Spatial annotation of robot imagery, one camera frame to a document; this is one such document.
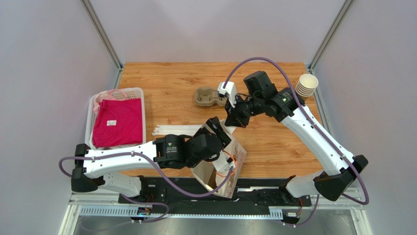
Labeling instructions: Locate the white paper takeout bag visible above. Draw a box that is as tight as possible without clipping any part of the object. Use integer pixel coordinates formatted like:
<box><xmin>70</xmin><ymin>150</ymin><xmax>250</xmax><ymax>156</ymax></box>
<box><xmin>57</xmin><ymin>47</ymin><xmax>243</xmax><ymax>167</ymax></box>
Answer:
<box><xmin>191</xmin><ymin>119</ymin><xmax>247</xmax><ymax>199</ymax></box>

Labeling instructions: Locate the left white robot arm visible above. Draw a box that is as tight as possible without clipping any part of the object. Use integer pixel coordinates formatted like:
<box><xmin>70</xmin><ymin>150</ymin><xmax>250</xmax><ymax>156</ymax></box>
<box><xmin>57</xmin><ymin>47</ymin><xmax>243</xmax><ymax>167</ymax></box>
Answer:
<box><xmin>70</xmin><ymin>117</ymin><xmax>236</xmax><ymax>197</ymax></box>

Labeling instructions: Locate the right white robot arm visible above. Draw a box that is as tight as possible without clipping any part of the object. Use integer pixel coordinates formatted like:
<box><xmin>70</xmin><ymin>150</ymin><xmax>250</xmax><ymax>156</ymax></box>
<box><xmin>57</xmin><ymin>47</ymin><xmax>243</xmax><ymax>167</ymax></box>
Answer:
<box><xmin>217</xmin><ymin>71</ymin><xmax>369</xmax><ymax>201</ymax></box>

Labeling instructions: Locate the bundle of wrapped straws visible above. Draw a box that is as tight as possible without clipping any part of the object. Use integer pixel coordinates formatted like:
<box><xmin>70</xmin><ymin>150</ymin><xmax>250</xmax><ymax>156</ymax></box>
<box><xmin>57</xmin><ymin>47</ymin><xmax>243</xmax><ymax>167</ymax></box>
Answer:
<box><xmin>152</xmin><ymin>125</ymin><xmax>202</xmax><ymax>136</ymax></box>

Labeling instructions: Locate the stack of paper cups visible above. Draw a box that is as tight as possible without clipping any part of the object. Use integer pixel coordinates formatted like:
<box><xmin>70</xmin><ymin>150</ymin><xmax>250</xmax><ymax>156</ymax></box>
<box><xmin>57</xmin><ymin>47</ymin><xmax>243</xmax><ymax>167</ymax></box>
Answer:
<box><xmin>295</xmin><ymin>74</ymin><xmax>319</xmax><ymax>97</ymax></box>

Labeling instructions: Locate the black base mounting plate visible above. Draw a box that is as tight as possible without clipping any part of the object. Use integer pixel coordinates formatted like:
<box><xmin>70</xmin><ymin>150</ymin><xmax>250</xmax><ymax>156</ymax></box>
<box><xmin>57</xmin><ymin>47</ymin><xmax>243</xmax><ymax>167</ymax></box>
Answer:
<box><xmin>131</xmin><ymin>177</ymin><xmax>314</xmax><ymax>215</ymax></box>

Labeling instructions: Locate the pink folded cloth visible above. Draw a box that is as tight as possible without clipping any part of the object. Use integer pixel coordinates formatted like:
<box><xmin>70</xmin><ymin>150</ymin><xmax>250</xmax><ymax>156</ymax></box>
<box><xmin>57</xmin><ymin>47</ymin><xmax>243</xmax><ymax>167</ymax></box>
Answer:
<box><xmin>92</xmin><ymin>98</ymin><xmax>143</xmax><ymax>148</ymax></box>

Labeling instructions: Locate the white plastic basket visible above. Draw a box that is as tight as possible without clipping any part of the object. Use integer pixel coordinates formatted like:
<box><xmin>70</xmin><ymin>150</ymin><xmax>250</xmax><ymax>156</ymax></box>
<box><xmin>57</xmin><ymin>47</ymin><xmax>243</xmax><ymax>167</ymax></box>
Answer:
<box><xmin>85</xmin><ymin>87</ymin><xmax>146</xmax><ymax>150</ymax></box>

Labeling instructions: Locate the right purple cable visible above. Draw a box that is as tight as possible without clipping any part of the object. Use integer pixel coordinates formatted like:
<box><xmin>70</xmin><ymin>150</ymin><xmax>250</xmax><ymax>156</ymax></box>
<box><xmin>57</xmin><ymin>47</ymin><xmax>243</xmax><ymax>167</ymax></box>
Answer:
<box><xmin>223</xmin><ymin>57</ymin><xmax>370</xmax><ymax>228</ymax></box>

